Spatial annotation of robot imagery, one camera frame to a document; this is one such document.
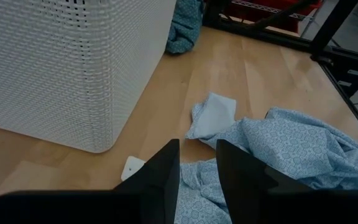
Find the black aluminium table frame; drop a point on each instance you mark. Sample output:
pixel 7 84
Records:
pixel 331 25

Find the blue geometric print shirt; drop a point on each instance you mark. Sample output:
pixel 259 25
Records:
pixel 297 149

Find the dark teal garment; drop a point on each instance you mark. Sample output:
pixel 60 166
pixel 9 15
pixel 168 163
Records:
pixel 185 28

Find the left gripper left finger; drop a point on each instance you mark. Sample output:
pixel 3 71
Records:
pixel 148 199

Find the white woven plastic basket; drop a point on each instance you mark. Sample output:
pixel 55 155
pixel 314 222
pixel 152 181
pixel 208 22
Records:
pixel 57 68

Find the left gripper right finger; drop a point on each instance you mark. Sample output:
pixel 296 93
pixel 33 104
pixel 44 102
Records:
pixel 250 193

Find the red storage bin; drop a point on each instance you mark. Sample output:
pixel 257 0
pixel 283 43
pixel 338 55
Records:
pixel 278 4

